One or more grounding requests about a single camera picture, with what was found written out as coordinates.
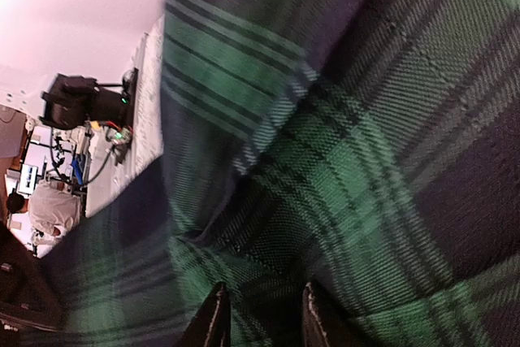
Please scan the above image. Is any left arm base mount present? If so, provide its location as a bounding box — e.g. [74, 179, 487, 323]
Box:
[38, 67, 139, 147]

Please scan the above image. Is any dark green plaid skirt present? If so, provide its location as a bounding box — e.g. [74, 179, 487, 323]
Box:
[40, 0, 520, 347]

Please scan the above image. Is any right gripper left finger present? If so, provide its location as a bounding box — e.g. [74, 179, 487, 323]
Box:
[174, 282, 231, 347]

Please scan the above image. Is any person in grey shirt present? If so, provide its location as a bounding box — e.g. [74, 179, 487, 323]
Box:
[6, 180, 82, 237]

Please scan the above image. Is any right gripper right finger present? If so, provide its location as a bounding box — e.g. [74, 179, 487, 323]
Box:
[302, 281, 358, 346]

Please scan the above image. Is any floral patterned table mat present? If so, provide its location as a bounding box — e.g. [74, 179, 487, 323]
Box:
[85, 16, 164, 218]

